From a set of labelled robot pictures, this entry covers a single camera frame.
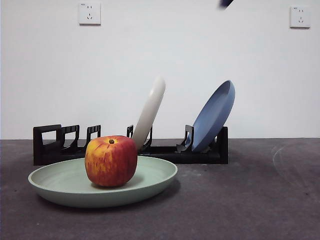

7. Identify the red yellow apple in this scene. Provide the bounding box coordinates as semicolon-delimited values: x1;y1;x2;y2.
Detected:
84;135;139;188

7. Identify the pale green plate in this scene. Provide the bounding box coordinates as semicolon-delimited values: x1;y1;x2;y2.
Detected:
27;156;178;209

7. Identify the blue plate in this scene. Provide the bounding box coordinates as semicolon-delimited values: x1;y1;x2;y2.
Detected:
191;79;236;152

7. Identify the beige plate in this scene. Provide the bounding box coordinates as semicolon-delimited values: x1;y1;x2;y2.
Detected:
131;76;166;146

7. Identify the black plate rack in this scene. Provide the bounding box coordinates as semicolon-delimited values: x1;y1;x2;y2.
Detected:
32;124;229;166

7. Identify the white wall socket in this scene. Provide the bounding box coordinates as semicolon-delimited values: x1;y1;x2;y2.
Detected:
79;2;102;26
289;6;312;29

